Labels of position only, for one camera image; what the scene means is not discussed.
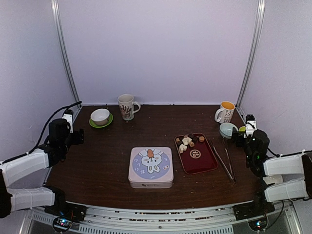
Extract dark red chocolate tray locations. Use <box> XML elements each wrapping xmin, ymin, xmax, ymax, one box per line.
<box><xmin>175</xmin><ymin>133</ymin><xmax>218</xmax><ymax>175</ymax></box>

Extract metal tongs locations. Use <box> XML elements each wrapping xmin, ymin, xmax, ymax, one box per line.
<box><xmin>208</xmin><ymin>139</ymin><xmax>236</xmax><ymax>184</ymax></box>

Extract right aluminium frame post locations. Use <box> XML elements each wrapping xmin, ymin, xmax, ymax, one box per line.
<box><xmin>236</xmin><ymin>0</ymin><xmax>266</xmax><ymax>110</ymax></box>

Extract orange interior mug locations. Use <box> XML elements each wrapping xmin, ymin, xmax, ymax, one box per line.
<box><xmin>214</xmin><ymin>101</ymin><xmax>235</xmax><ymax>124</ymax></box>

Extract white bowl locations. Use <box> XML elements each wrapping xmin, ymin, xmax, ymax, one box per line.
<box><xmin>91</xmin><ymin>108</ymin><xmax>110</xmax><ymax>126</ymax></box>

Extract light blue bowl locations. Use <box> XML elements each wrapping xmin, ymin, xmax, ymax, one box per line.
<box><xmin>219</xmin><ymin>122</ymin><xmax>238</xmax><ymax>139</ymax></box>

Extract white compartment tin box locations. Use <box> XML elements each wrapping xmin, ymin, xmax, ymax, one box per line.
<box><xmin>128</xmin><ymin>177</ymin><xmax>174</xmax><ymax>189</ymax></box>

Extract front aluminium rail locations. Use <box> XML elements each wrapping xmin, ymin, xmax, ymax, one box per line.
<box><xmin>24</xmin><ymin>192</ymin><xmax>298</xmax><ymax>234</ymax></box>

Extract metal tin lid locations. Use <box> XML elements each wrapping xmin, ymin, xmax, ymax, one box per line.
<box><xmin>128</xmin><ymin>147</ymin><xmax>174</xmax><ymax>180</ymax></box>

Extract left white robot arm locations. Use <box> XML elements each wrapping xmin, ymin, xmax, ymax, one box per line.
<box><xmin>0</xmin><ymin>114</ymin><xmax>84</xmax><ymax>219</ymax></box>

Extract left aluminium frame post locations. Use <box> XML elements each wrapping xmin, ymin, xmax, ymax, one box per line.
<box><xmin>51</xmin><ymin>0</ymin><xmax>80</xmax><ymax>102</ymax></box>

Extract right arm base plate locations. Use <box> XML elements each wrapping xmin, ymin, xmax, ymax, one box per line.
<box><xmin>233</xmin><ymin>201</ymin><xmax>275</xmax><ymax>221</ymax></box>

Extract white cup near base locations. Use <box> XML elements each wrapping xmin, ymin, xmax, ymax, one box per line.
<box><xmin>263</xmin><ymin>175</ymin><xmax>283</xmax><ymax>185</ymax></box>

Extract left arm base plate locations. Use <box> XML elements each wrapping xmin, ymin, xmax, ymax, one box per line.
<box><xmin>44</xmin><ymin>202</ymin><xmax>87</xmax><ymax>222</ymax></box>

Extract green saucer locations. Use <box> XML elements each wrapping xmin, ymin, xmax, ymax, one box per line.
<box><xmin>89</xmin><ymin>114</ymin><xmax>113</xmax><ymax>128</ymax></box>

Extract aluminium frame post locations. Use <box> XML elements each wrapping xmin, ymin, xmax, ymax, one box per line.
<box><xmin>236</xmin><ymin>0</ymin><xmax>266</xmax><ymax>110</ymax></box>
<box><xmin>51</xmin><ymin>0</ymin><xmax>80</xmax><ymax>102</ymax></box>

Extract coral pattern mug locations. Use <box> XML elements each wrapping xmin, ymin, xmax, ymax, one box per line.
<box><xmin>117</xmin><ymin>94</ymin><xmax>141</xmax><ymax>121</ymax></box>

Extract lime green bowl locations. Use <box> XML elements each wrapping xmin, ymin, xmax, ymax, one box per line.
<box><xmin>239</xmin><ymin>126</ymin><xmax>246</xmax><ymax>132</ymax></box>

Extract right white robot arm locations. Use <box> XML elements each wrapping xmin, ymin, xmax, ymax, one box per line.
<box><xmin>231</xmin><ymin>129</ymin><xmax>312</xmax><ymax>215</ymax></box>

